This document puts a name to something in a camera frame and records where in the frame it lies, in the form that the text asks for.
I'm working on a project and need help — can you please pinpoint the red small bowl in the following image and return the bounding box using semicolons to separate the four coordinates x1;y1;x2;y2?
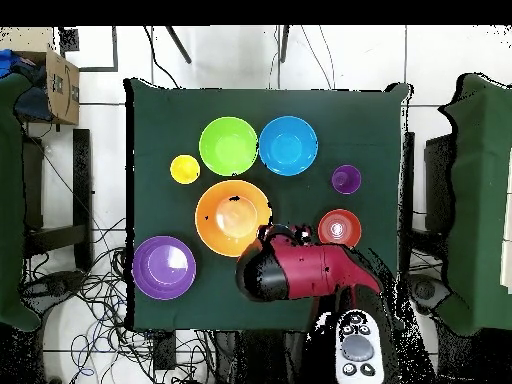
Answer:
317;208;363;250

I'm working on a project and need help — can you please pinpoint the large orange bowl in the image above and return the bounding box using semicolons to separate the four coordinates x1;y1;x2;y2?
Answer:
194;179;273;258

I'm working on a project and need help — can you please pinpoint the purple cup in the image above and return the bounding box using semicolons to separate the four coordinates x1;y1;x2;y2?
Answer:
330;164;363;196

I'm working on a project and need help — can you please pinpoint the large blue bowl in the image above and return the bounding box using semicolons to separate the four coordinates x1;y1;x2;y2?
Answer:
258;115;320;177

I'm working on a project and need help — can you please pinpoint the large green bowl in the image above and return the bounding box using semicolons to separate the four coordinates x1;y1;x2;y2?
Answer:
198;116;260;178

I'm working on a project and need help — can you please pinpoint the large purple bowl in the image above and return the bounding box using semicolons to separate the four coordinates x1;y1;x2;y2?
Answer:
131;234;198;302

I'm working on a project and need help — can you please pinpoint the dark green tablecloth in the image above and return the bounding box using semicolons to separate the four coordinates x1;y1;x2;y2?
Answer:
121;77;413;333

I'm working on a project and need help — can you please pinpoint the green cloth side table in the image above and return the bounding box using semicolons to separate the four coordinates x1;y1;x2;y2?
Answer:
0;73;43;333
437;72;512;337

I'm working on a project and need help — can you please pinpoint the black power strip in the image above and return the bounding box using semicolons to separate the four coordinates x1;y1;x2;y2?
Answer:
152;330;178;371

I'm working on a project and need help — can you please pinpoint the black tripod leg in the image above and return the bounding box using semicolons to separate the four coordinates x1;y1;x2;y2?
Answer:
278;25;291;64
164;25;193;65

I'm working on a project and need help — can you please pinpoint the cardboard box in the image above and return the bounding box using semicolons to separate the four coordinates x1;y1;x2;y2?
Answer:
0;26;81;126

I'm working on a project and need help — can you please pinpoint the blue cloth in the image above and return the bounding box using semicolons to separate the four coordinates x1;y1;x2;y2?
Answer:
0;48;29;79

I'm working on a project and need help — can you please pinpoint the black stool frame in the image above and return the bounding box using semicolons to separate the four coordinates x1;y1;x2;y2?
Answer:
399;131;455;257
21;127;94;273

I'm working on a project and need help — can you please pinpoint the tangle of floor cables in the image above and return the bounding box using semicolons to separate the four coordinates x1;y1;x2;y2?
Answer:
23;215;225;384

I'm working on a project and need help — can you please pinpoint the black metal frame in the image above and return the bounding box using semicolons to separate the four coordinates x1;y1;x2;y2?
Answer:
58;25;120;74

